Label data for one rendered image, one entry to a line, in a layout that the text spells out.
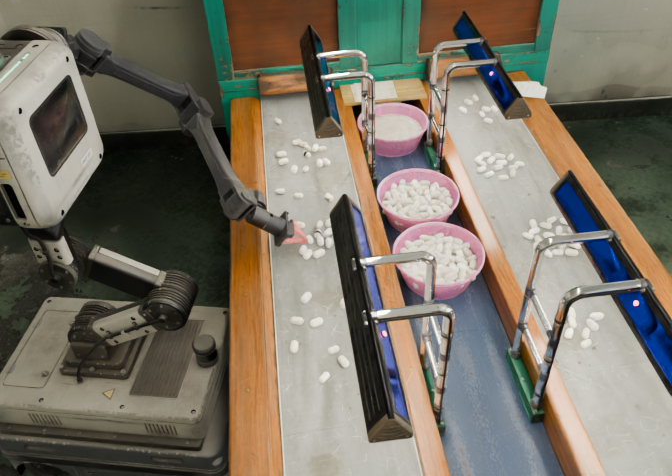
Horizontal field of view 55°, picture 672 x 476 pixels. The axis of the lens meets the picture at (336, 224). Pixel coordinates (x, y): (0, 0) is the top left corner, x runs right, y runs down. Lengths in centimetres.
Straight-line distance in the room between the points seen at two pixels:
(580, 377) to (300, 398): 68
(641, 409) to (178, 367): 128
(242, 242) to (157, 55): 181
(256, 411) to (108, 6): 244
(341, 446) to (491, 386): 43
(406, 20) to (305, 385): 152
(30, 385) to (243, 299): 74
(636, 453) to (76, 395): 151
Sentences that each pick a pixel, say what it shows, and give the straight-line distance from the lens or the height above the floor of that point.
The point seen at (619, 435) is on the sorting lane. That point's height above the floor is 74.
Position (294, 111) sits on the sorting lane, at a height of 74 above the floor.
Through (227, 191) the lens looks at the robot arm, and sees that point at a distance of 186.
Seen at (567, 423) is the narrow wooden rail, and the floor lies 76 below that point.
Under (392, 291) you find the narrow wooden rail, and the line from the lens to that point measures 179.
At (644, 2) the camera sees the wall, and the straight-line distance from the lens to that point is 386.
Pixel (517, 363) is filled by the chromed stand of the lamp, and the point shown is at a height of 71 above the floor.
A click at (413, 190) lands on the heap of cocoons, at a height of 73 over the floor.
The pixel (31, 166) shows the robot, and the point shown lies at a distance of 151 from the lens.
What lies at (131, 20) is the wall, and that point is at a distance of 354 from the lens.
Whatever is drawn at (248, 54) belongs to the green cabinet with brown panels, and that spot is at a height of 94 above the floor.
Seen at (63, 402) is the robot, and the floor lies 47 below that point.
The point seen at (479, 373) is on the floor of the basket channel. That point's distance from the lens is 175.
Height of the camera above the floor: 208
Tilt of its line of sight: 41 degrees down
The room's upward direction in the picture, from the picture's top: 3 degrees counter-clockwise
